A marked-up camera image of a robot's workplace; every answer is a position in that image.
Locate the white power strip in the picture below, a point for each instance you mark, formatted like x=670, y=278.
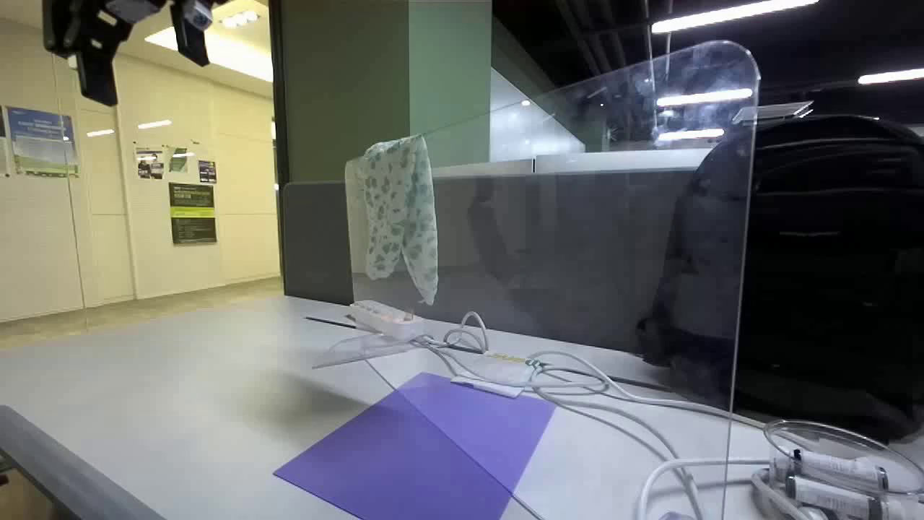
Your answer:
x=384, y=317

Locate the black backpack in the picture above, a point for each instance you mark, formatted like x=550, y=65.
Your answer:
x=794, y=274

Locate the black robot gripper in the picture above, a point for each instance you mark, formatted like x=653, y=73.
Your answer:
x=92, y=26

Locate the clear acrylic glass screen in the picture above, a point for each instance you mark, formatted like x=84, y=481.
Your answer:
x=681, y=99

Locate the grey cubicle partition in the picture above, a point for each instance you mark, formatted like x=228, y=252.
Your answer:
x=557, y=247

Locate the white plug adapters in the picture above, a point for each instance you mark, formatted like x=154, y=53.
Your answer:
x=820, y=485

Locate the dark green wall sign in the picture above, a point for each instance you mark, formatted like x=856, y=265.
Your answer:
x=192, y=215

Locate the purple paper sheet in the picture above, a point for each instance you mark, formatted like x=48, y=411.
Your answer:
x=426, y=452

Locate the white green patterned towel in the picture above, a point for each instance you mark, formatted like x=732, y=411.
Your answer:
x=400, y=209

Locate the blue wall poster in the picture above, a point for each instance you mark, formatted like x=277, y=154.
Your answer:
x=40, y=141

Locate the green pillar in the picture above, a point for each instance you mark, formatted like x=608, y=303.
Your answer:
x=351, y=73

